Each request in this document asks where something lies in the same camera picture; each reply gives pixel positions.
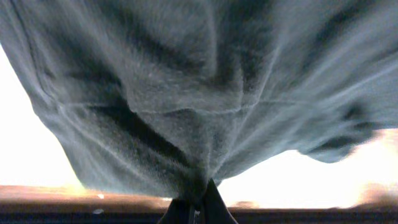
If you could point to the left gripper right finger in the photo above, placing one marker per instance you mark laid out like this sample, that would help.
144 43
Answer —
215 210

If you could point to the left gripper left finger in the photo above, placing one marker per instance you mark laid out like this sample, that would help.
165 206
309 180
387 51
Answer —
178 212

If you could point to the dark green Nike t-shirt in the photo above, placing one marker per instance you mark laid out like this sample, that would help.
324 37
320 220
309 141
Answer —
167 98

